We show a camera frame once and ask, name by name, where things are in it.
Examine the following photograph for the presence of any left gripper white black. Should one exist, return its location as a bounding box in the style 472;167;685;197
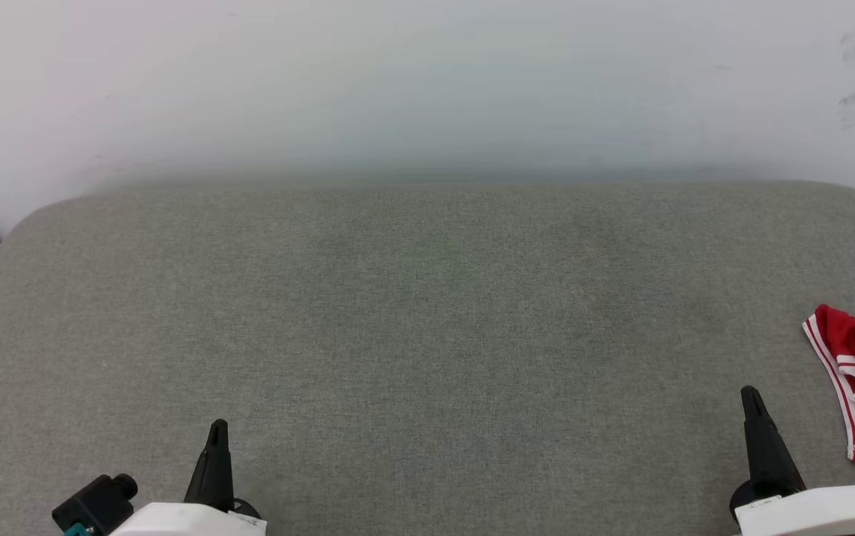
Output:
107;418;269;536

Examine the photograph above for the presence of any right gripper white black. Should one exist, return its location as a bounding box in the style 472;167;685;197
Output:
728;385;855;536

